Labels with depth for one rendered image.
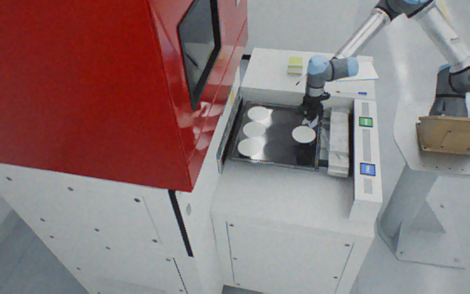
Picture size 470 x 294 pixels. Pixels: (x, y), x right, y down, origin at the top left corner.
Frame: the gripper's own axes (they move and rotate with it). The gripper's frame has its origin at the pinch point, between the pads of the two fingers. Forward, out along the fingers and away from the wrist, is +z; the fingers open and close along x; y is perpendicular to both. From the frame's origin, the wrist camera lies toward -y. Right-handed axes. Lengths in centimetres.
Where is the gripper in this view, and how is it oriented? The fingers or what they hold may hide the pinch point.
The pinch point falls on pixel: (312, 124)
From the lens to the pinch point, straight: 164.9
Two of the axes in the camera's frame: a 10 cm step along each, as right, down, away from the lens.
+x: 7.3, 4.7, -5.0
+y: -6.9, 5.5, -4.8
